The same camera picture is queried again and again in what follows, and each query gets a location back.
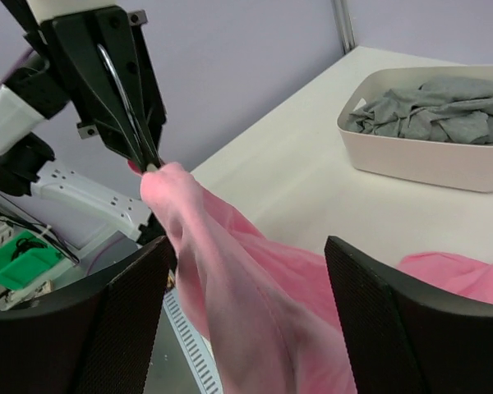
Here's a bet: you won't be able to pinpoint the aluminium frame post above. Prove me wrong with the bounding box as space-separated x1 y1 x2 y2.
331 0 356 54

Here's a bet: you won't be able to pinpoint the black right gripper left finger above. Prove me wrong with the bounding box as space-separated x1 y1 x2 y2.
0 237 172 394

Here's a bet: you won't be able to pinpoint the grey crumpled clothes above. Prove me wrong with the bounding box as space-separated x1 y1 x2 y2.
343 76 493 145

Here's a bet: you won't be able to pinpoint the green plastic bin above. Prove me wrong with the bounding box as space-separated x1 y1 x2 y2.
0 231 64 291

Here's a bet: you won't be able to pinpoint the white plastic basket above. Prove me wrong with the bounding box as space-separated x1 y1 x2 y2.
337 65 493 193

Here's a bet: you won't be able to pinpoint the beige hanger with metal hook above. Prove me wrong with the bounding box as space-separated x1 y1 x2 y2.
97 44 161 172

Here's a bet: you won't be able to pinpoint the white slotted cable duct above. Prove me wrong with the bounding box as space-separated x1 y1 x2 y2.
164 288 223 394

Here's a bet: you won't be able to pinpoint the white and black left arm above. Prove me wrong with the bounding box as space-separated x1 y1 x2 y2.
0 1 166 245

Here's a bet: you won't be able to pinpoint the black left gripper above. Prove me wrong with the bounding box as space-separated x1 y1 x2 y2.
40 6 166 171

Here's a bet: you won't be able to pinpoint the pink t shirt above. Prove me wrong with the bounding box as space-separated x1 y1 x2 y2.
141 163 493 393

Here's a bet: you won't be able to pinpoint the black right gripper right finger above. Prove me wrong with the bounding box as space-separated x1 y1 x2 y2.
325 236 493 393

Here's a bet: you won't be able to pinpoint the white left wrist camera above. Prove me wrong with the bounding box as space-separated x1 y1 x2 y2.
0 85 46 156

